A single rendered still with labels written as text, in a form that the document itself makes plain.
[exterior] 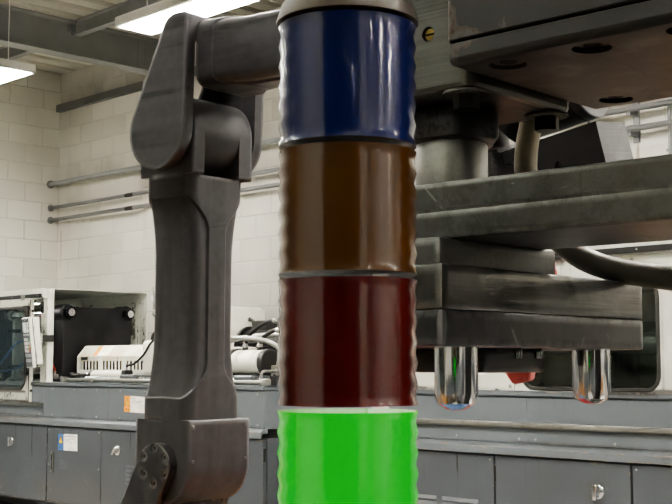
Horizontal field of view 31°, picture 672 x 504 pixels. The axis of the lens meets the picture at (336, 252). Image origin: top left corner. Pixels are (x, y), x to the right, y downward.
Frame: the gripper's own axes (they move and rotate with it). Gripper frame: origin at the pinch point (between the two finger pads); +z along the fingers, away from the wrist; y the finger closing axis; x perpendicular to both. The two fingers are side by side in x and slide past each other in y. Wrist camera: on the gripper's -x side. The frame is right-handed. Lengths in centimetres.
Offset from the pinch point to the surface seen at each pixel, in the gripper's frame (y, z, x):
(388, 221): -46, -6, -24
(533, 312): -20.5, -3.4, -13.3
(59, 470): 505, 25, 693
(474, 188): -23.3, -9.5, -13.4
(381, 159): -46, -8, -24
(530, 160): -10.2, -11.9, -9.7
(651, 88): -15.4, -12.7, -19.7
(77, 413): 508, -12, 664
